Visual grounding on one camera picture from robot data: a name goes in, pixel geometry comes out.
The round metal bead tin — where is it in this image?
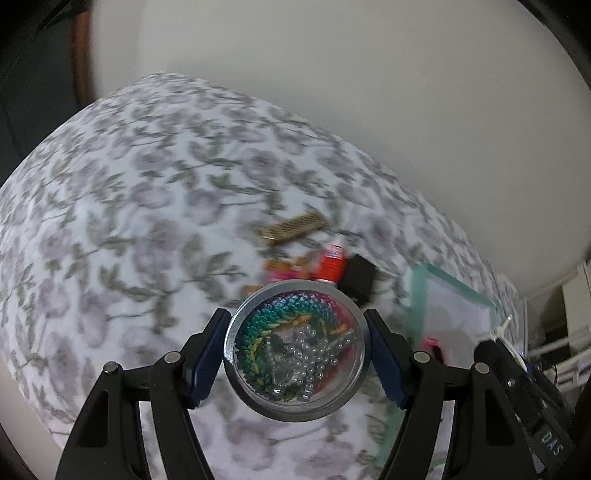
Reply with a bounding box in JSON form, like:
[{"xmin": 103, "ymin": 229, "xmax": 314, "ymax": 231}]
[{"xmin": 224, "ymin": 279, "xmax": 372, "ymax": 423}]

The pink smart band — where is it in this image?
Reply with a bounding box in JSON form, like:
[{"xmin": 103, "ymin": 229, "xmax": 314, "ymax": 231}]
[{"xmin": 422, "ymin": 338, "xmax": 446, "ymax": 365}]

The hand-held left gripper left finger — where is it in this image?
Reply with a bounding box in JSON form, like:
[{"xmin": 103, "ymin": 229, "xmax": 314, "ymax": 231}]
[{"xmin": 55, "ymin": 308, "xmax": 232, "ymax": 480}]

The floral bedsheet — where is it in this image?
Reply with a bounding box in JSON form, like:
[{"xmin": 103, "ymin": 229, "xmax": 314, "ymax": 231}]
[{"xmin": 0, "ymin": 71, "xmax": 527, "ymax": 480}]

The teal cardboard box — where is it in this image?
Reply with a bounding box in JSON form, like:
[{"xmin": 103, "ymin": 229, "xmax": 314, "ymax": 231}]
[{"xmin": 372, "ymin": 264, "xmax": 504, "ymax": 467}]

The red glue tube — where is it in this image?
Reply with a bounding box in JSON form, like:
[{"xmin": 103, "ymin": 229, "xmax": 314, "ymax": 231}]
[{"xmin": 318, "ymin": 244, "xmax": 348, "ymax": 283}]

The white cable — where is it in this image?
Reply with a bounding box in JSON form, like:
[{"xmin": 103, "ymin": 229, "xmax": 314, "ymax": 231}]
[{"xmin": 480, "ymin": 318, "xmax": 512, "ymax": 344}]

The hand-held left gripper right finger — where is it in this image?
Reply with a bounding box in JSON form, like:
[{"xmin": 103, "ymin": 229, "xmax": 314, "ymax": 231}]
[{"xmin": 365, "ymin": 308, "xmax": 522, "ymax": 480}]

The pink toy figure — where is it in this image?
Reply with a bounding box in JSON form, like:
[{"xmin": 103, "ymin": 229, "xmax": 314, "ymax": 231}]
[{"xmin": 263, "ymin": 256, "xmax": 319, "ymax": 283}]

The white shelf unit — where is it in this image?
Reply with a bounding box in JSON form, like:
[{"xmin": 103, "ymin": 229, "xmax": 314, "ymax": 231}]
[{"xmin": 526, "ymin": 258, "xmax": 591, "ymax": 384}]

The dark furniture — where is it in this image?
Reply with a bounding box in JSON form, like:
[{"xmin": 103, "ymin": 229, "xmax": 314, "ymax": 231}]
[{"xmin": 0, "ymin": 0, "xmax": 100, "ymax": 176}]

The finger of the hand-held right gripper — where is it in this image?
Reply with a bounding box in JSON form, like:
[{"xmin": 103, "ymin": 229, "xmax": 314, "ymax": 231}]
[{"xmin": 475, "ymin": 340, "xmax": 532, "ymax": 393}]

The black charger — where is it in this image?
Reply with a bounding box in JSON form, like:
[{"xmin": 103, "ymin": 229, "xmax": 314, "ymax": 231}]
[{"xmin": 339, "ymin": 254, "xmax": 377, "ymax": 308}]

